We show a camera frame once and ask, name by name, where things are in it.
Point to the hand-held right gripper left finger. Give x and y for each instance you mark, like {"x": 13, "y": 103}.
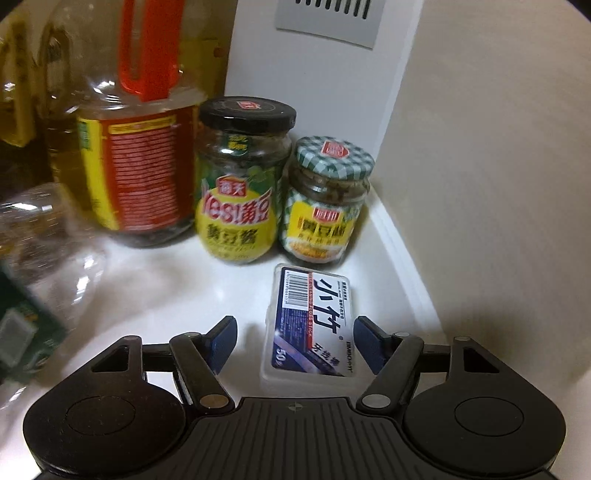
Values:
{"x": 226, "y": 340}

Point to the large oil bottle blue label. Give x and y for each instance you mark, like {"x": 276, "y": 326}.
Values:
{"x": 18, "y": 115}

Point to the sauce jar checkered lid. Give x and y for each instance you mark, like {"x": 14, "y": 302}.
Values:
{"x": 323, "y": 207}

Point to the white dental floss box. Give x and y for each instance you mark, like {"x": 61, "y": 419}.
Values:
{"x": 309, "y": 323}

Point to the grey wall vent grille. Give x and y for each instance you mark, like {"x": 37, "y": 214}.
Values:
{"x": 323, "y": 23}

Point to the clear bottle green label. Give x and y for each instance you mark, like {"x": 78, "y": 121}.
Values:
{"x": 27, "y": 332}

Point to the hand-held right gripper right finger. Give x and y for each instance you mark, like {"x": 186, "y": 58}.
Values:
{"x": 367, "y": 342}

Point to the sauce jar black lid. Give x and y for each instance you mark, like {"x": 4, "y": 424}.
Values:
{"x": 242, "y": 207}

